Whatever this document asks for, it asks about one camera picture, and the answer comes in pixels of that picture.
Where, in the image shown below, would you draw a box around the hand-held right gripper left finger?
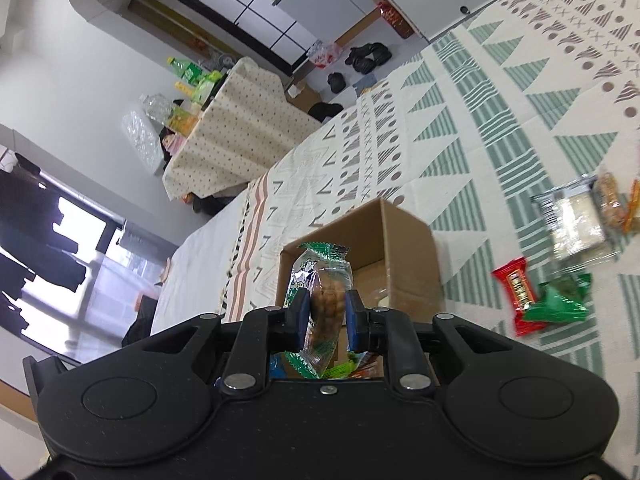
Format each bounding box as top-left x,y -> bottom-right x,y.
122,290 -> 314,395

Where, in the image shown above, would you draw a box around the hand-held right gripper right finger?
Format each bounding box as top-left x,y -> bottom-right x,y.
345,289 -> 523,395

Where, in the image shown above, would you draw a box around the small orange snack packet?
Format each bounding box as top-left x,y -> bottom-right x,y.
351,352 -> 384,379

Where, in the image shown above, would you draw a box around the small green snack packet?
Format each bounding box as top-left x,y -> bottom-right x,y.
322,352 -> 363,380

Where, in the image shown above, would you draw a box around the green-ended cookie packet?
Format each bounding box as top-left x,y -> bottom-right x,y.
283,242 -> 354,380

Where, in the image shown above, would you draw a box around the blue snack packet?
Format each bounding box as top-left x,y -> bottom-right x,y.
270,352 -> 296,380

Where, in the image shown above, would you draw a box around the cardboard box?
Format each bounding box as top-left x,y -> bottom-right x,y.
274,198 -> 447,382

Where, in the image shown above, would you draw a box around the red snack bar packet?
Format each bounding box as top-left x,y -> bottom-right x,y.
491,256 -> 549,337

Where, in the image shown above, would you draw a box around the dark green snack packet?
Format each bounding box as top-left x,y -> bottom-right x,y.
525,273 -> 594,325

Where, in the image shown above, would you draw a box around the clear white cracker packet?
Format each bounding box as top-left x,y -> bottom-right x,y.
531,175 -> 619,262

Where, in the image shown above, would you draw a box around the orange rice cracker packet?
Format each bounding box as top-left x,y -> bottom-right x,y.
592,172 -> 640,234

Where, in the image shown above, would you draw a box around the white bed sheet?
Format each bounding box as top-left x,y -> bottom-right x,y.
150,192 -> 252,335

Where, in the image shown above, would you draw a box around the black clothing pile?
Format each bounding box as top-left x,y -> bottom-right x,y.
190,192 -> 236,214

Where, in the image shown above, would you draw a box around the small table with dotted cloth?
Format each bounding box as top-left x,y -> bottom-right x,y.
162,57 -> 324,202

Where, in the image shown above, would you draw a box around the cartoon doll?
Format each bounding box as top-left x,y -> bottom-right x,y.
158,127 -> 184,156

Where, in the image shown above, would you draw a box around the window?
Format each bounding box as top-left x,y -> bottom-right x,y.
0,145 -> 127,362

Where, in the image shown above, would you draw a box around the patterned geometric blanket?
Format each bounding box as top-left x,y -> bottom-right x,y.
220,0 -> 640,386

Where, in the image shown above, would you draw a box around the bubble wrap sheet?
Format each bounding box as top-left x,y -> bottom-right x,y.
121,101 -> 166,176

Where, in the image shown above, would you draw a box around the clear bottle yellow liquid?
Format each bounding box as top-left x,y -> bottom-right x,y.
140,92 -> 199,134

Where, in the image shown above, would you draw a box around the green tissue pack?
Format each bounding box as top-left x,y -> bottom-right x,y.
192,70 -> 224,109

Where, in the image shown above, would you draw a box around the green soda bottle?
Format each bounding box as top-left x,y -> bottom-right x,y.
167,56 -> 211,85

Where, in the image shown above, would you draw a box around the dark hanging clothes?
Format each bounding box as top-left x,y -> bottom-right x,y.
0,155 -> 89,332

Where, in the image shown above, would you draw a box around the red gift box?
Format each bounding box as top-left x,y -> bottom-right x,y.
377,1 -> 416,40

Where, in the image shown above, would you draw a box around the black grid sliding door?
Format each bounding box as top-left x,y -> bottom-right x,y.
162,0 -> 327,76

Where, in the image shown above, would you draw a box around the white kitchen cabinet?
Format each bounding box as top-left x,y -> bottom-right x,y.
275,0 -> 382,41

